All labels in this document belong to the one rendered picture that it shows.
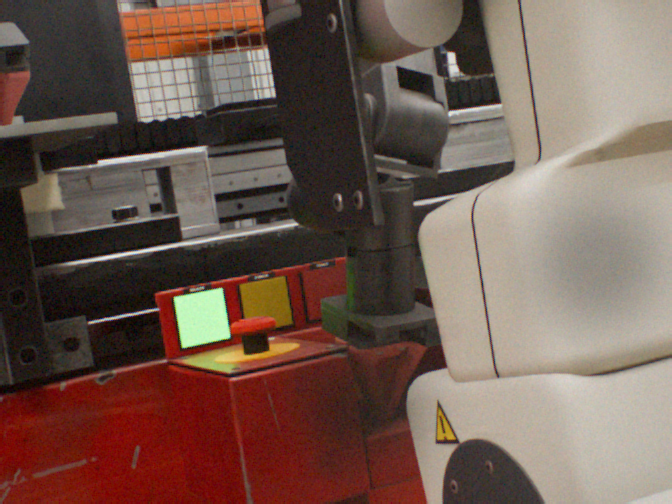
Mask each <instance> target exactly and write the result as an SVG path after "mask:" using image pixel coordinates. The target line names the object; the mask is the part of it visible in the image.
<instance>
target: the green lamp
mask: <svg viewBox="0 0 672 504"><path fill-rule="evenodd" d="M174 299H175V305H176V312H177V318H178V324H179V331H180V337H181V344H182V348H186V347H191V346H195V345H200V343H206V342H210V341H215V340H221V339H225V338H229V337H230V335H229V328H228V322H227V316H226V309H225V303H224V297H223V290H222V288H220V289H214V290H209V291H204V292H198V293H193V295H188V296H181V297H176V298H174Z"/></svg>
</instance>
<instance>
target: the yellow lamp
mask: <svg viewBox="0 0 672 504"><path fill-rule="evenodd" d="M240 291H241V298H242V304H243V310H244V317H245V319H246V318H253V317H260V316H269V317H271V318H274V319H275V320H276V323H277V324H276V327H280V326H286V325H290V324H293V322H292V316H291V309H290V303H289V297H288V290H287V284H286V277H285V276H280V277H275V279H270V280H264V281H258V282H253V283H247V284H242V285H240Z"/></svg>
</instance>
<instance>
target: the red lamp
mask: <svg viewBox="0 0 672 504"><path fill-rule="evenodd" d="M301 276H303V283H304V289H305V297H306V303H307V309H308V316H309V320H315V319H321V318H322V303H321V300H322V299H324V298H329V297H335V295H342V294H347V287H346V269H345V265H341V266H335V267H329V268H324V269H318V270H313V271H308V272H303V273H301Z"/></svg>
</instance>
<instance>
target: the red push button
mask: <svg viewBox="0 0 672 504"><path fill-rule="evenodd" d="M276 324H277V323H276V320H275V319H274V318H271V317H269V316H260V317H253V318H246V319H242V320H238V321H236V322H235V323H233V324H231V325H230V327H229V332H230V334H231V335H232V336H233V337H241V338H242V344H243V351H244V355H252V354H259V353H264V352H267V351H270V343H269V337H267V332H271V331H274V330H275V328H276Z"/></svg>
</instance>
